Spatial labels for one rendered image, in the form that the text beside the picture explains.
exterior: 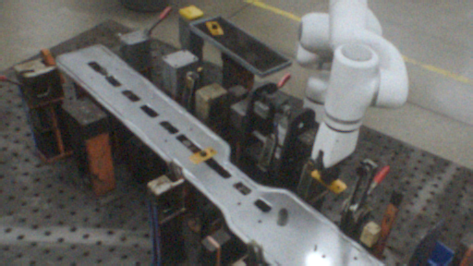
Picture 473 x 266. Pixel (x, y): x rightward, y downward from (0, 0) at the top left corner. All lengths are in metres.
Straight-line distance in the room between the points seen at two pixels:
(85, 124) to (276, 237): 0.68
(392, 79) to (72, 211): 1.23
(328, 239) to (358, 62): 0.59
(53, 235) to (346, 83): 1.16
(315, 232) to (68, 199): 0.89
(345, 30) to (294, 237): 0.57
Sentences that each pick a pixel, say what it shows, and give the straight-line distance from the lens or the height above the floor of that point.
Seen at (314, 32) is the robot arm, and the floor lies 1.41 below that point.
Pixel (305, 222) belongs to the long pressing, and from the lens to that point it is 1.48.
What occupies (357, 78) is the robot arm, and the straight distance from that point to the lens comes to 1.02.
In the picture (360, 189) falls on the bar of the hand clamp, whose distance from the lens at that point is 1.41.
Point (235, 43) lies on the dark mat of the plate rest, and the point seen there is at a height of 1.16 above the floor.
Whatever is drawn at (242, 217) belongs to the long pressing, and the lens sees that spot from 1.47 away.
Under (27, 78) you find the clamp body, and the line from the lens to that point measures 1.91.
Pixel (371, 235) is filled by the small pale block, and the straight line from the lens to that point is 1.41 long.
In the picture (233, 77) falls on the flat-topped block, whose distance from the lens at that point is 1.90.
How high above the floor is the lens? 2.10
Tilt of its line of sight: 42 degrees down
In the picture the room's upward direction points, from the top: 10 degrees clockwise
